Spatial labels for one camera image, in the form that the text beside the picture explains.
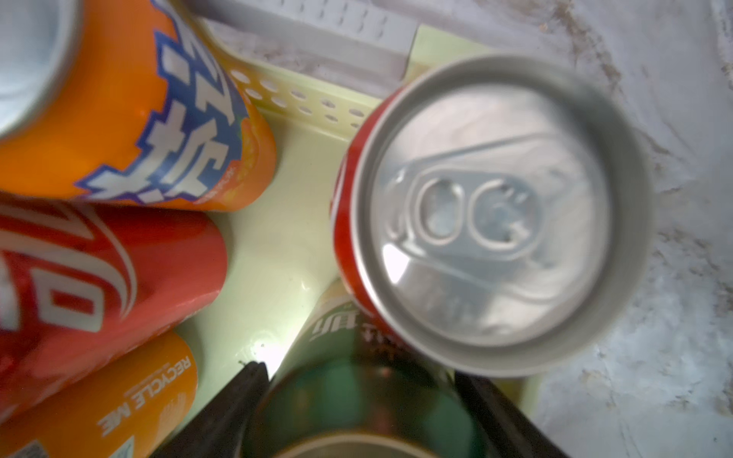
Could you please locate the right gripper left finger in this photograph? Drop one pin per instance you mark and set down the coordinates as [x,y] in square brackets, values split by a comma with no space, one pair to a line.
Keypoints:
[217,430]

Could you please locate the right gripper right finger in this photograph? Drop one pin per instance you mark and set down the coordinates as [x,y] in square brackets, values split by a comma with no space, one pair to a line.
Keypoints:
[511,431]

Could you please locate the green soda can column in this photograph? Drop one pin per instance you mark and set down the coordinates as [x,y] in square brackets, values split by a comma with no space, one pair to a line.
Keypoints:
[347,389]

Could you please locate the red cola can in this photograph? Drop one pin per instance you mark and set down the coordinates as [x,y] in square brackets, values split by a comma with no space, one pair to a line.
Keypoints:
[495,214]

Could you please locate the pale green plastic basket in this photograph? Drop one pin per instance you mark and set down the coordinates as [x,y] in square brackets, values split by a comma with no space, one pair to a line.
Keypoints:
[279,247]

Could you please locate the orange soda can near left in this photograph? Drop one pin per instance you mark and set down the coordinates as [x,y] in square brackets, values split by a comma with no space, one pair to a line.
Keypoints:
[126,409]

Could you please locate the orange soda can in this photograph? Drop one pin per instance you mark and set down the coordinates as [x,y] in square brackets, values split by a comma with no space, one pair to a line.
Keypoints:
[126,409]
[127,102]

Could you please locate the red cola can left column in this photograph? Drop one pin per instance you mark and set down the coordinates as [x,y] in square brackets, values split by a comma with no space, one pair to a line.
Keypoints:
[82,284]

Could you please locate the orange soda can far left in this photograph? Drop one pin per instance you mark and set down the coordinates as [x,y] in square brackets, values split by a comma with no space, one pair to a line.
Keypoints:
[127,102]

